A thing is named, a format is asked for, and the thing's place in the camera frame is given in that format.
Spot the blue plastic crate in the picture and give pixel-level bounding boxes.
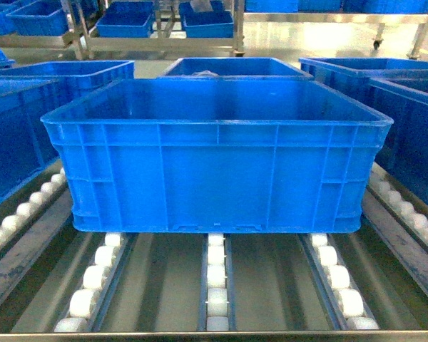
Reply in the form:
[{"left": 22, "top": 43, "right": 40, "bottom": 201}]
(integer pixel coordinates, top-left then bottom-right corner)
[{"left": 42, "top": 78, "right": 393, "bottom": 233}]

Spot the blue crate left of shelf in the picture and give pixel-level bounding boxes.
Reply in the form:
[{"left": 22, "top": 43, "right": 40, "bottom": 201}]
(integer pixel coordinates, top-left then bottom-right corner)
[{"left": 0, "top": 78, "right": 71, "bottom": 214}]

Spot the blue crate behind centre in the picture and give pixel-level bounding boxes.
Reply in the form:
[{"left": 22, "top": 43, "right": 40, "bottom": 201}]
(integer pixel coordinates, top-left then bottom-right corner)
[{"left": 159, "top": 57, "right": 314, "bottom": 81}]

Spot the white roller track centre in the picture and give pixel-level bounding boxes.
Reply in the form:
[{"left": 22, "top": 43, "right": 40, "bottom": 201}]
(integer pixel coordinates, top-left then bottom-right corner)
[{"left": 197, "top": 233, "right": 236, "bottom": 331}]

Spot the small blue bin background right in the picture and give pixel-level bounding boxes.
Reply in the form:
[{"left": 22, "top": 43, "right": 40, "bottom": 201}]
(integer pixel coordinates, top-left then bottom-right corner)
[{"left": 178, "top": 1, "right": 233, "bottom": 38}]

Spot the small blue bin background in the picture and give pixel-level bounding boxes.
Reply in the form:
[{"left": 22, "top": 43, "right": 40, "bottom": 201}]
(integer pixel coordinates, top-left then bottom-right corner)
[
  {"left": 178, "top": 1, "right": 233, "bottom": 38},
  {"left": 96, "top": 1, "right": 155, "bottom": 38},
  {"left": 6, "top": 1, "right": 68, "bottom": 36}
]

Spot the blue crate left rear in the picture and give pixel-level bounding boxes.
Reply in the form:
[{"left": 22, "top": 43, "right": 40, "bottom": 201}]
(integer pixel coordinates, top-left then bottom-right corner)
[{"left": 0, "top": 60, "right": 135, "bottom": 98}]

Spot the blue crate right rear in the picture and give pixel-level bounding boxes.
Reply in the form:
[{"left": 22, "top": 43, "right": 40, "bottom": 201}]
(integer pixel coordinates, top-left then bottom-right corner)
[{"left": 299, "top": 58, "right": 428, "bottom": 97}]

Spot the white roller track centre-left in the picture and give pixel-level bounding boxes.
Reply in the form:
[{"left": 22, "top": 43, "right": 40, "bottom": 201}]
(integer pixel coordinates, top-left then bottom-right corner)
[{"left": 53, "top": 232, "right": 135, "bottom": 333}]

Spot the white roller track centre-right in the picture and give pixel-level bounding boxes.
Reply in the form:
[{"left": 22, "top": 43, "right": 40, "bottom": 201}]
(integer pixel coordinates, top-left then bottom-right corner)
[{"left": 298, "top": 233, "right": 379, "bottom": 330}]

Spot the white roller track left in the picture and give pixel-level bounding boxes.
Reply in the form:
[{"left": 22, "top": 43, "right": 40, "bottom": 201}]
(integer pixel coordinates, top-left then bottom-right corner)
[{"left": 0, "top": 167, "right": 66, "bottom": 251}]

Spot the blue crate right front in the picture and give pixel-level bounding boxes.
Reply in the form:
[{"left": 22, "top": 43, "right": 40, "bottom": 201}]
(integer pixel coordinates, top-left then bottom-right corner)
[{"left": 368, "top": 77, "right": 428, "bottom": 187}]

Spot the white roller track right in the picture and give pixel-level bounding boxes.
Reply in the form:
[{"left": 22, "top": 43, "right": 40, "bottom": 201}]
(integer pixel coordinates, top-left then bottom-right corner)
[{"left": 368, "top": 165, "right": 428, "bottom": 250}]

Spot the small blue bin background left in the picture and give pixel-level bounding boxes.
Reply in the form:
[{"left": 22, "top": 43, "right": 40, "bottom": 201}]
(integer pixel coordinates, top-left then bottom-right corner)
[{"left": 6, "top": 1, "right": 68, "bottom": 36}]

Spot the metal shelf frame background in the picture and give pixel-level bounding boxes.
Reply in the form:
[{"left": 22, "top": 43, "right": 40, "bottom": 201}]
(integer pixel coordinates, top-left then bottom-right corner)
[{"left": 0, "top": 1, "right": 245, "bottom": 60}]

